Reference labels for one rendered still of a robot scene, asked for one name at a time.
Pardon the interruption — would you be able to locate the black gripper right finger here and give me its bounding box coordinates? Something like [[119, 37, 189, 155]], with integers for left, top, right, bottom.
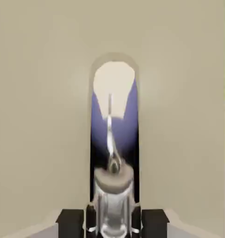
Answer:
[[141, 208, 224, 238]]

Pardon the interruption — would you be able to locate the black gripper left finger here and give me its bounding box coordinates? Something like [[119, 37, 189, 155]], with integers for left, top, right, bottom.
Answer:
[[0, 208, 85, 238]]

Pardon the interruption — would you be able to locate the beige cabinet door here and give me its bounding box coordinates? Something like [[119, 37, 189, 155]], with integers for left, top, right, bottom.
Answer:
[[0, 0, 225, 238]]

